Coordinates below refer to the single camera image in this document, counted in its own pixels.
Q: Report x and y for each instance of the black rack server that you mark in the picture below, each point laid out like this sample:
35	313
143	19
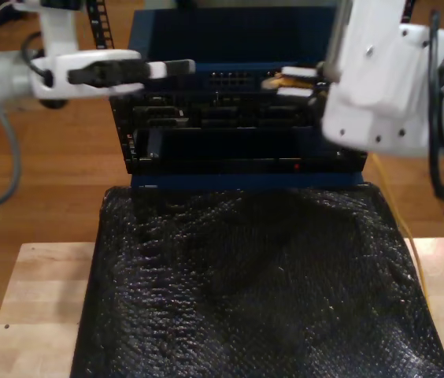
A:
245	118

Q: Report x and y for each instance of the black rack shelf tray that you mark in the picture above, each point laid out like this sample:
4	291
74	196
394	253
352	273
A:
245	165

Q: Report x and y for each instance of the blue base unit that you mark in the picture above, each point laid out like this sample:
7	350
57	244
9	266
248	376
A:
245	181

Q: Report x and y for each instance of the black bubble mat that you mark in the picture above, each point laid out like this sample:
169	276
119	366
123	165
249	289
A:
245	295

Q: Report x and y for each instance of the black perforated rack post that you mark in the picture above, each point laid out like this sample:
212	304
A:
410	8
94	23

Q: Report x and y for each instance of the blue network switch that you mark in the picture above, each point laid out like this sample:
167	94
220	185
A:
226	35

